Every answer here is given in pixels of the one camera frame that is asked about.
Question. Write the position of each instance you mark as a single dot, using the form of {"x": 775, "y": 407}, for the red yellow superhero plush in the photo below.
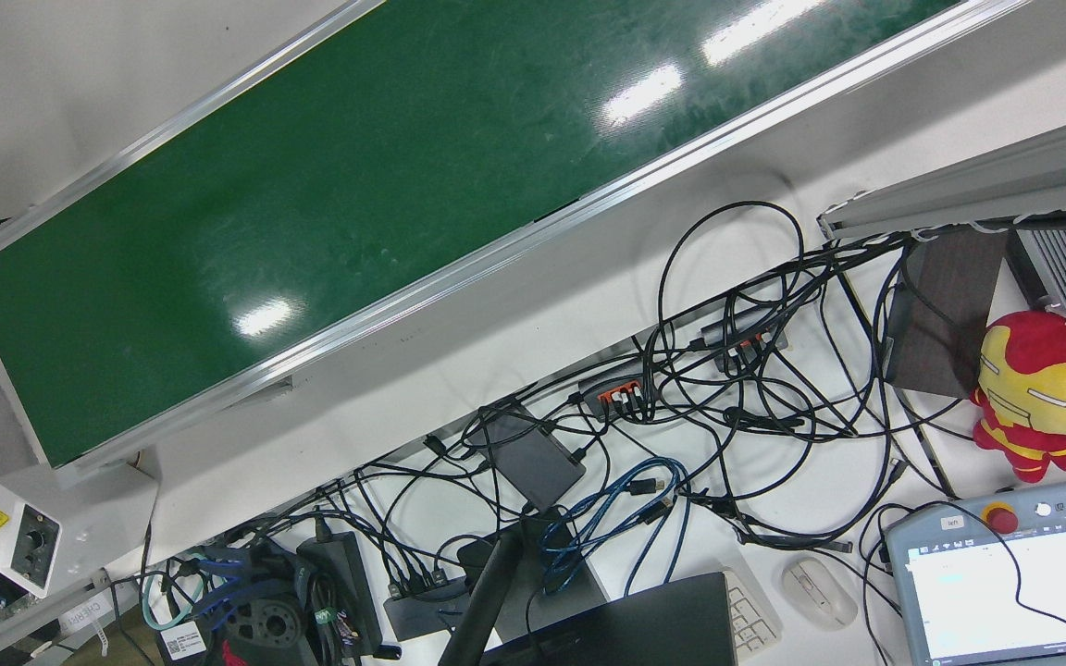
{"x": 1042, "y": 379}

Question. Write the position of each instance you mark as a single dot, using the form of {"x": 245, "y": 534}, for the black docking hub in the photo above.
{"x": 422, "y": 606}

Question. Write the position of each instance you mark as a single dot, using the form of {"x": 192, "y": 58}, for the white computer mouse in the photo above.
{"x": 818, "y": 592}

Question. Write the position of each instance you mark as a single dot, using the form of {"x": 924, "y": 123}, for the dark brown box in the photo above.
{"x": 949, "y": 314}

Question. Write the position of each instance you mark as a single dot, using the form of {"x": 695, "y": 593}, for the aluminium profile rail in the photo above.
{"x": 977, "y": 185}

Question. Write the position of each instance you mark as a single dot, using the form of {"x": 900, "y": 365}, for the grey usb hub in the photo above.
{"x": 744, "y": 331}

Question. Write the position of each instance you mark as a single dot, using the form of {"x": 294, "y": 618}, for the grey robot teach pendant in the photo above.
{"x": 1005, "y": 592}

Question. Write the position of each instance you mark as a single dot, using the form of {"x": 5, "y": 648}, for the green conveyor belt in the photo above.
{"x": 357, "y": 203}

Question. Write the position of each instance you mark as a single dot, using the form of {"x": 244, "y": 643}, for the black flat box device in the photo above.
{"x": 533, "y": 458}

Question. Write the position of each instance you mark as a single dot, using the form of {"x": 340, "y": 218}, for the white keyboard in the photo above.
{"x": 750, "y": 615}

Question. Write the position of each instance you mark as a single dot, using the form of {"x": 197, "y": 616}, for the white conveyor control box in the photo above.
{"x": 80, "y": 518}

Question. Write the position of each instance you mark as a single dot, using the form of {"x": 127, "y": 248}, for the black round clamp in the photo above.
{"x": 265, "y": 629}

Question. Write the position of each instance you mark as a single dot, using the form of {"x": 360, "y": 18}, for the white qr code label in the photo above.
{"x": 185, "y": 640}

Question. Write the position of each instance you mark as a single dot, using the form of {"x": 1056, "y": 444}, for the usb hub orange ports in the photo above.
{"x": 616, "y": 388}

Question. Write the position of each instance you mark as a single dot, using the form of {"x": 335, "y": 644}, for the black monitor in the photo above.
{"x": 644, "y": 629}

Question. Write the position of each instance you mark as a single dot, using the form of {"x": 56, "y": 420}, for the black power adapter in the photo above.
{"x": 340, "y": 583}

